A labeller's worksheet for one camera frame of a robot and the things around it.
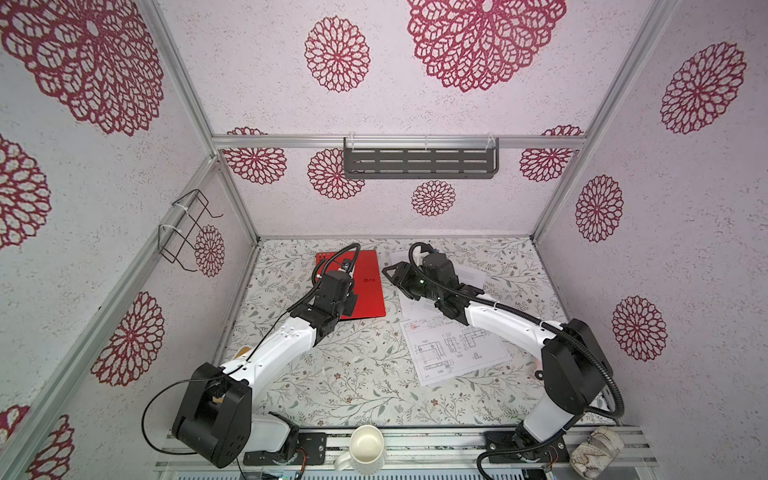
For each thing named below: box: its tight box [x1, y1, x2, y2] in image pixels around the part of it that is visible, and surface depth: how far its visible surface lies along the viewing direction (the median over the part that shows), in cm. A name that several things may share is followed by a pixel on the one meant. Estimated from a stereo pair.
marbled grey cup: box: [569, 426, 625, 479], surface depth 72 cm
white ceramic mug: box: [334, 424, 385, 474], surface depth 71 cm
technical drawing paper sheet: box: [400, 316, 513, 386], surface depth 92 cm
